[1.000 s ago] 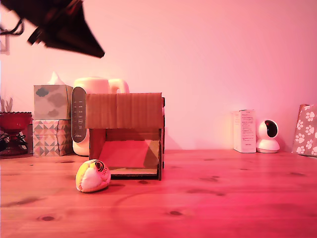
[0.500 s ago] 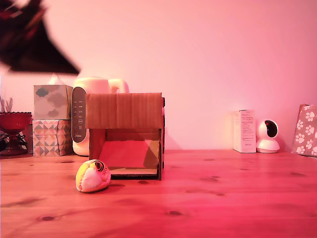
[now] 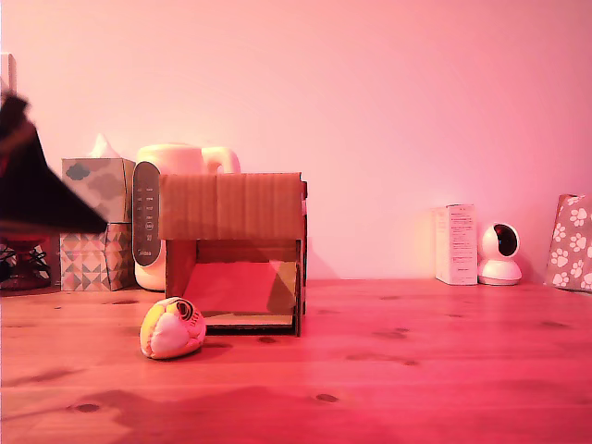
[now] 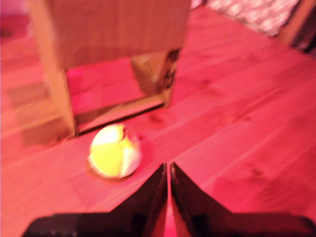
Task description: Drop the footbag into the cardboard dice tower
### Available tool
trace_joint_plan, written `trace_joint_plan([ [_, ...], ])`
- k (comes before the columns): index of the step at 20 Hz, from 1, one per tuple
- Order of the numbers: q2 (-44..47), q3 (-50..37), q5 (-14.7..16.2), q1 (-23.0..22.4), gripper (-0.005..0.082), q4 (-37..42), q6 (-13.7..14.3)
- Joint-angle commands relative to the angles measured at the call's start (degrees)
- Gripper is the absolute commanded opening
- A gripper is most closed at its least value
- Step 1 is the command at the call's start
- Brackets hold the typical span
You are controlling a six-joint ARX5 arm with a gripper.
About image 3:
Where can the small white round camera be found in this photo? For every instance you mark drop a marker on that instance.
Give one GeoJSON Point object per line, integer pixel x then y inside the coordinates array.
{"type": "Point", "coordinates": [497, 270]}

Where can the white wall plate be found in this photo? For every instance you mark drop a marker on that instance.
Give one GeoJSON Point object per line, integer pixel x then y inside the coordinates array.
{"type": "Point", "coordinates": [8, 69]}

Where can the red glass footed bowl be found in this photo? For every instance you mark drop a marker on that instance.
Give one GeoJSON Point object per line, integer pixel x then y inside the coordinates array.
{"type": "Point", "coordinates": [23, 273]}

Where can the yellow and white footbag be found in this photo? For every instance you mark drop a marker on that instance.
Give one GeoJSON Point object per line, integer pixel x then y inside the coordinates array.
{"type": "Point", "coordinates": [173, 330]}

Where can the cream electric kettle appliance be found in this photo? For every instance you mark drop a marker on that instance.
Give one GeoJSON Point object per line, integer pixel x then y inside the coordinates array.
{"type": "Point", "coordinates": [176, 159]}

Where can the triangle pattern tissue box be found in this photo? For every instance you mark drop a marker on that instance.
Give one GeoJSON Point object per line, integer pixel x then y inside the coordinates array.
{"type": "Point", "coordinates": [92, 259]}

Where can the white printed carton box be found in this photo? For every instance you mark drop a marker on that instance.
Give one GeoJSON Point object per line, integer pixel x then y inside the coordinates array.
{"type": "Point", "coordinates": [458, 245]}

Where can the small dark grey box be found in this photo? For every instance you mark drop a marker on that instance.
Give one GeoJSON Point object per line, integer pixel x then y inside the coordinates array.
{"type": "Point", "coordinates": [55, 261]}

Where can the paw print bag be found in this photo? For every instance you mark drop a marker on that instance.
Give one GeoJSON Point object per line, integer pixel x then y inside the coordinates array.
{"type": "Point", "coordinates": [571, 245]}

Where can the white paper tissue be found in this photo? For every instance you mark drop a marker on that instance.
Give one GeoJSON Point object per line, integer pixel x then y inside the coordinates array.
{"type": "Point", "coordinates": [102, 148]}

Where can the cloud print tissue box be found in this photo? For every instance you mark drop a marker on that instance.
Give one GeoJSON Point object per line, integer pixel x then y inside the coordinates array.
{"type": "Point", "coordinates": [106, 185]}

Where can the cardboard dice tower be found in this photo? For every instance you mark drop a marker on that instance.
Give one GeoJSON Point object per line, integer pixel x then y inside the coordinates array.
{"type": "Point", "coordinates": [231, 208]}

